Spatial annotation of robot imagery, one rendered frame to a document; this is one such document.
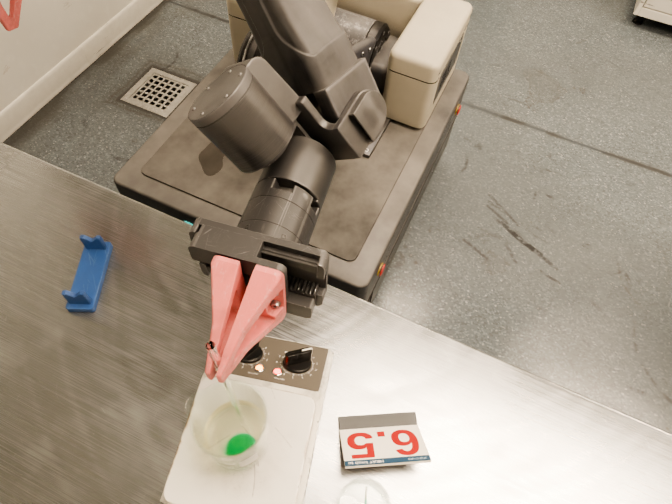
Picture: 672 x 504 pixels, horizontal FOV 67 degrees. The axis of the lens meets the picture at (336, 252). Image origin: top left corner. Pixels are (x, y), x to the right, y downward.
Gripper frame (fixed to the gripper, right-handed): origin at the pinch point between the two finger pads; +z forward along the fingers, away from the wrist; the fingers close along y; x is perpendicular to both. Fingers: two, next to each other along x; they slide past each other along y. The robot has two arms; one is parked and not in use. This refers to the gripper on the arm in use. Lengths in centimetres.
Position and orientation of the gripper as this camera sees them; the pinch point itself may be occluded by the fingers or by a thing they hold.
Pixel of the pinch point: (218, 367)
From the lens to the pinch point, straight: 36.3
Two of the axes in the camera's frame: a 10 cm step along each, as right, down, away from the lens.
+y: 9.6, 2.5, -1.0
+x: -0.5, 5.2, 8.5
